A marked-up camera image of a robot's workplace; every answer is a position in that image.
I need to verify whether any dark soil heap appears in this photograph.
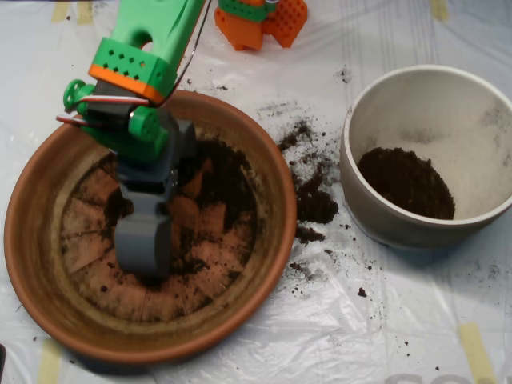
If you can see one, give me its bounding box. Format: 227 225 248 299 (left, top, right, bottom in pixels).
78 138 257 287

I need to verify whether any dark soil layer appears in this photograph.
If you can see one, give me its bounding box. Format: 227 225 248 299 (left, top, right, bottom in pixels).
357 147 456 221

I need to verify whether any terracotta plant pot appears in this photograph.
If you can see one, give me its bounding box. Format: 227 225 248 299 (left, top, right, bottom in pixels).
3 88 298 365

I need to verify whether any spilled dark soil patch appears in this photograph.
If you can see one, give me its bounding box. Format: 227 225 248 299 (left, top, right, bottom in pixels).
278 118 341 247

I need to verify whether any white ceramic pot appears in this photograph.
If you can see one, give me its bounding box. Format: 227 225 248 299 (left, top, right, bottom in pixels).
339 64 512 251

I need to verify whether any beige masking tape strip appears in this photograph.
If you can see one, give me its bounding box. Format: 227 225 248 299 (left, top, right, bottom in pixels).
430 0 450 22
37 338 64 384
458 322 498 384
51 2 70 24
77 1 94 26

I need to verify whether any clear plastic sheet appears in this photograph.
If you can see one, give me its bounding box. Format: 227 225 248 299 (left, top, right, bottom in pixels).
0 0 512 384

